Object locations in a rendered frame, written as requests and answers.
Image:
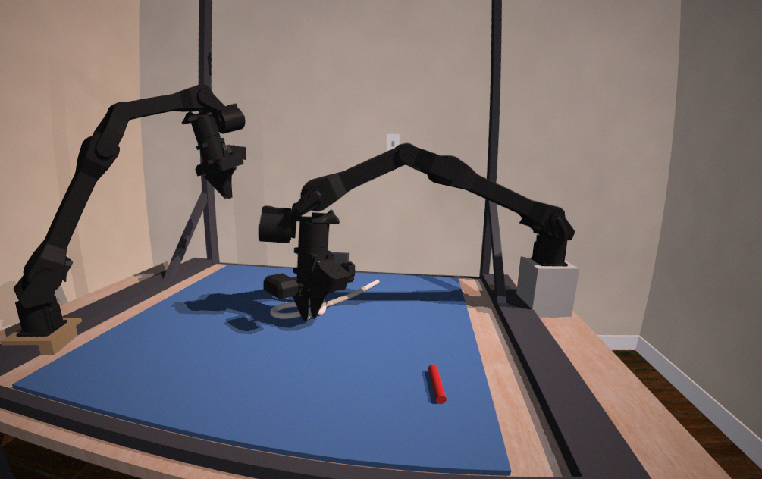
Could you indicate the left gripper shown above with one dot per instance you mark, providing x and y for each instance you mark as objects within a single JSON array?
[{"x": 283, "y": 286}]

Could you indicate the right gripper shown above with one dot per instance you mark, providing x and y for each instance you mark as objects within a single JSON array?
[{"x": 211, "y": 150}]

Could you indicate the red cylinder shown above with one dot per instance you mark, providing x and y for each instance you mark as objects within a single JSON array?
[{"x": 437, "y": 385}]

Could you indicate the blue work mat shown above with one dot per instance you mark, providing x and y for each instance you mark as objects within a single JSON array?
[{"x": 350, "y": 386}]

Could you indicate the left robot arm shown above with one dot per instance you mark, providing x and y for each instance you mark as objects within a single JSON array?
[{"x": 278, "y": 225}]

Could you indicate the white rope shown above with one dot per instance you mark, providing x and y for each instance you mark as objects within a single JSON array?
[{"x": 324, "y": 305}]

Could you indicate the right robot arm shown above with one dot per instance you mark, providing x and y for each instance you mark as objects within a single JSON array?
[{"x": 37, "y": 308}]

